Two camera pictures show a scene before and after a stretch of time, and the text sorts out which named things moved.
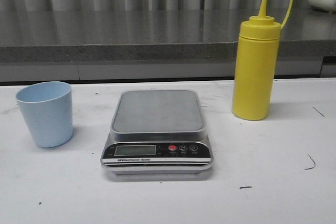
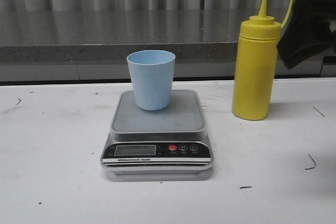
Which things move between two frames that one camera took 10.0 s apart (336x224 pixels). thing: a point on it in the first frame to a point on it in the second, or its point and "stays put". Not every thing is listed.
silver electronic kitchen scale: [156, 132] stays put
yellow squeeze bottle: [255, 63] stays put
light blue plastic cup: [48, 107] to [153, 72]
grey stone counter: [155, 45] stays put
